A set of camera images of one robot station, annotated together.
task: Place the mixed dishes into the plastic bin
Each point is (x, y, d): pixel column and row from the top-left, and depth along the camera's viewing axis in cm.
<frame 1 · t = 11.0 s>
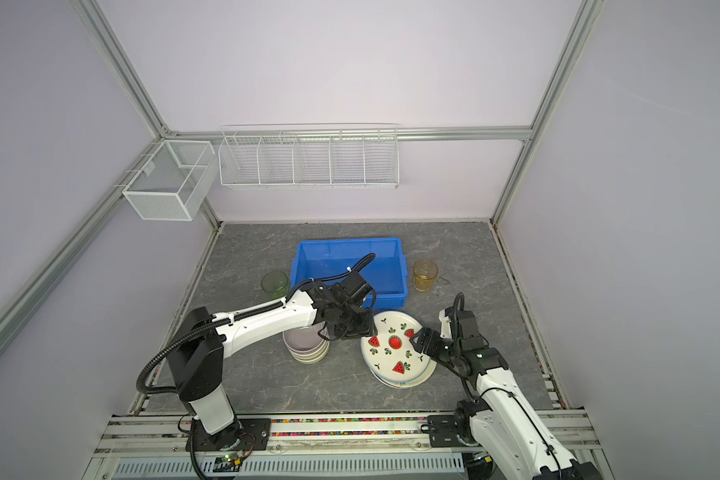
left hand: (372, 339, 79), fingers open
right hand: (420, 345, 83), fingers open
watermelon pattern plate: (390, 354, 84), point 5 cm above the table
cream floral plate: (400, 385, 80), point 4 cm above the table
green glass cup: (276, 284, 101), point 4 cm above the table
amber glass cup: (424, 273, 104), point 3 cm above the table
stacked lower bowls: (312, 356, 79), point 10 cm above the table

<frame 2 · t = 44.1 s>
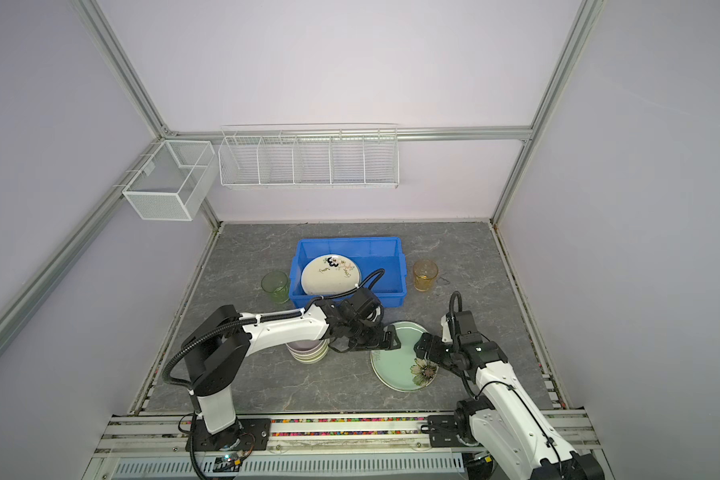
left hand: (387, 352, 81), fingers open
right hand: (428, 353, 83), fingers open
cream floral plate: (329, 274, 105), point 2 cm above the table
green flower plate: (400, 369, 84), point 2 cm above the table
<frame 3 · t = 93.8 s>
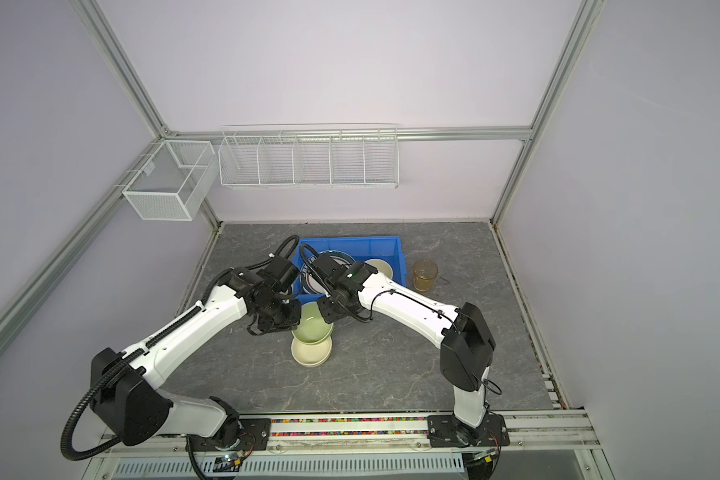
left hand: (295, 330, 77), fingers closed
right hand: (331, 313, 80), fingers open
light green bowl: (312, 328, 83), point 11 cm above the table
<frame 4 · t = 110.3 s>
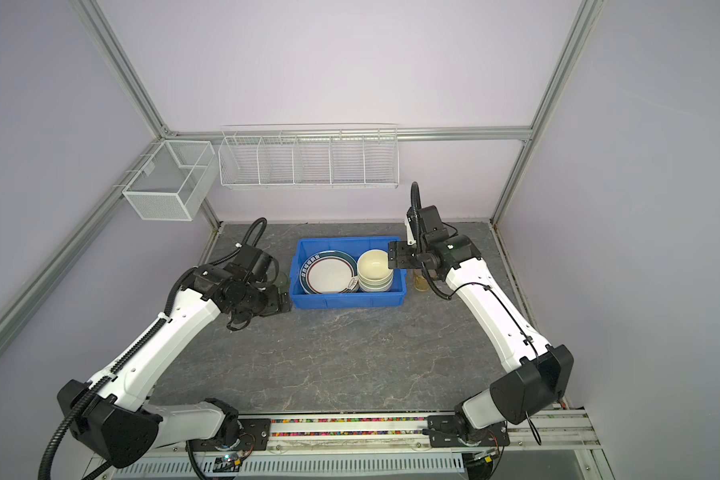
left hand: (273, 312, 75), fingers open
right hand: (404, 255, 78), fingers open
stacked lower bowls: (372, 258, 95), point 14 cm above the table
